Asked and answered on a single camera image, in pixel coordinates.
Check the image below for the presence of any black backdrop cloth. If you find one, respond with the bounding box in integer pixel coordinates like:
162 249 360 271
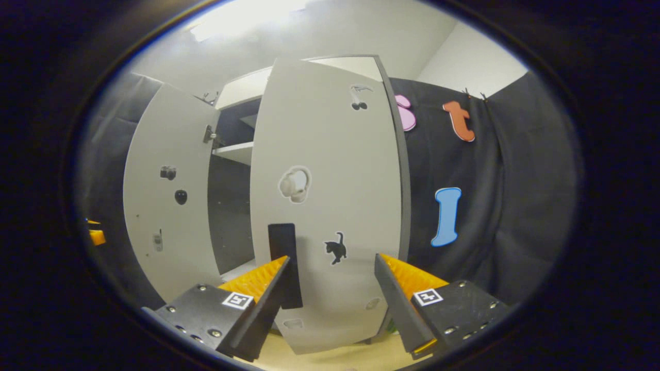
77 72 578 310

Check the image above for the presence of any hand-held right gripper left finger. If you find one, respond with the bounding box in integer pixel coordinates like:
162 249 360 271
142 255 292 362

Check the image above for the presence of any black door handle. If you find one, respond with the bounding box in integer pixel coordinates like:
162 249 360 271
268 223 303 310

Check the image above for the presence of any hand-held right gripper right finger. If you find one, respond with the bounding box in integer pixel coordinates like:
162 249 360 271
374 252 511 360

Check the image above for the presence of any grey and white cabinet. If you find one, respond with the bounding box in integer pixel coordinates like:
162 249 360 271
208 54 413 346

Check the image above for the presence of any white cabinet door camera sticker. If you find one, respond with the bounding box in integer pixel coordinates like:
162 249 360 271
123 82 223 305

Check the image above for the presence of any white cabinet door cat sticker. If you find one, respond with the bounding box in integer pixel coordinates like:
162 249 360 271
250 58 408 355

